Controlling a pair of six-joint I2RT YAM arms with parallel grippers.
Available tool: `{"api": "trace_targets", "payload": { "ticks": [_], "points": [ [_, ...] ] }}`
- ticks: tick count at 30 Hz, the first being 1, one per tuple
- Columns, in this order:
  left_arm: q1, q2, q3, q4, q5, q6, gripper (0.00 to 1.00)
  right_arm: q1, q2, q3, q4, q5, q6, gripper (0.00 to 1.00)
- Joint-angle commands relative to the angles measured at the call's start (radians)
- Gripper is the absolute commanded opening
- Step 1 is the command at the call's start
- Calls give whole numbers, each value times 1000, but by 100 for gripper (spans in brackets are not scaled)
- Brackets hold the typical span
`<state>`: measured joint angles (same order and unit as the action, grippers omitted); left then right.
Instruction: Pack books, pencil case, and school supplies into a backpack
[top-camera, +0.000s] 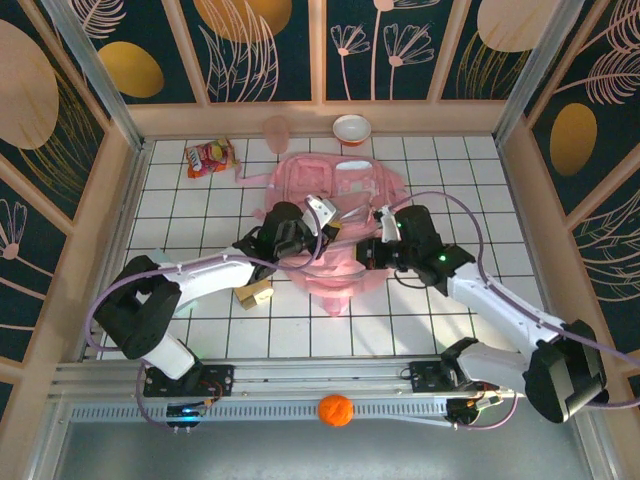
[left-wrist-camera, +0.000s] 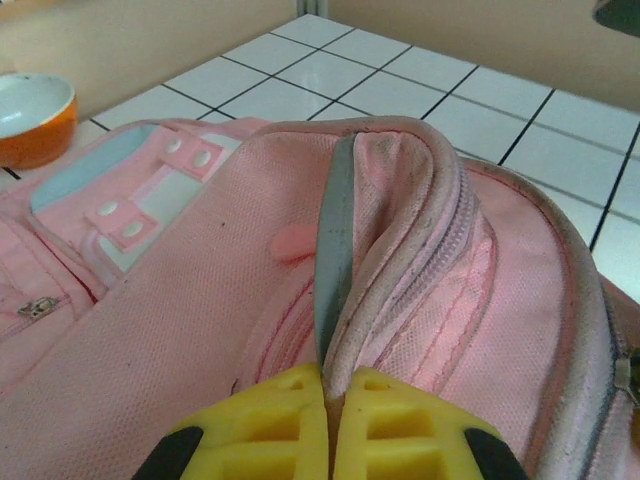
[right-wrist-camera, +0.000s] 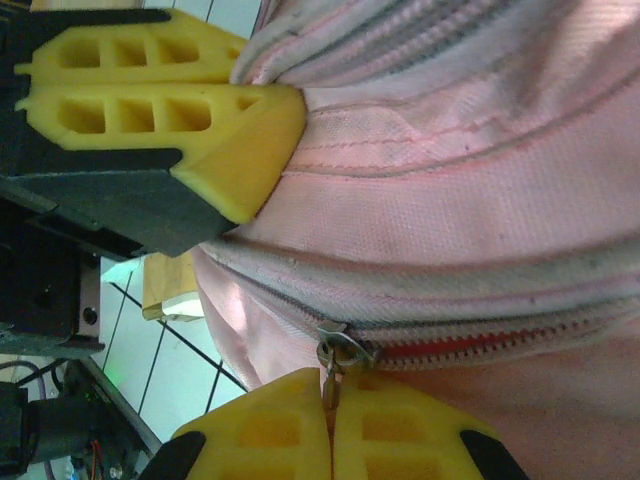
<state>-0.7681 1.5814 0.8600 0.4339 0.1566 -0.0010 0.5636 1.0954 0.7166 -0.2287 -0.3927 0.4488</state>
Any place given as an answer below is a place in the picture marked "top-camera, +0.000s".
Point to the pink backpack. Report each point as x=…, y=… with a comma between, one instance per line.
x=345, y=280

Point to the beige wooden box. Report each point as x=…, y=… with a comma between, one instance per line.
x=255, y=296

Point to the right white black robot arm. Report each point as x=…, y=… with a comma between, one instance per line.
x=490, y=300

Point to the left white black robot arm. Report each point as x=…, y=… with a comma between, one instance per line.
x=210, y=272

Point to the pink plastic cup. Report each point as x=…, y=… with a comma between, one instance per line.
x=276, y=134

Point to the white orange bowl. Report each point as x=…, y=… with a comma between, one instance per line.
x=352, y=129

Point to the orange snack bag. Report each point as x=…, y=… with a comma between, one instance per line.
x=211, y=158

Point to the orange ball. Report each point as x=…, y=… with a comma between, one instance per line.
x=336, y=411

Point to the right controller board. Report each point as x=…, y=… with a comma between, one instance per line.
x=462, y=407

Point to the controller board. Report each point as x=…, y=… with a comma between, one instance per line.
x=185, y=411
x=462, y=407

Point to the left controller board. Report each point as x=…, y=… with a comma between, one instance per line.
x=185, y=411

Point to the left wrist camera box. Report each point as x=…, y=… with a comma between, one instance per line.
x=320, y=210

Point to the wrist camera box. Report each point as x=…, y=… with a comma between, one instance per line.
x=387, y=222
x=320, y=210

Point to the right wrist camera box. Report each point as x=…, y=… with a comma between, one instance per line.
x=387, y=222

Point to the aluminium rail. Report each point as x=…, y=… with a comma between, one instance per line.
x=310, y=372

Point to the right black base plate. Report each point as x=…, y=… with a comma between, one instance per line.
x=425, y=377

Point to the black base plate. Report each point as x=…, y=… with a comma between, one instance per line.
x=220, y=380
x=425, y=377

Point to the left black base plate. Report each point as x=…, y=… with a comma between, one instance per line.
x=220, y=380

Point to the aluminium corner post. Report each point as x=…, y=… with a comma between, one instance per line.
x=100, y=85
x=537, y=75

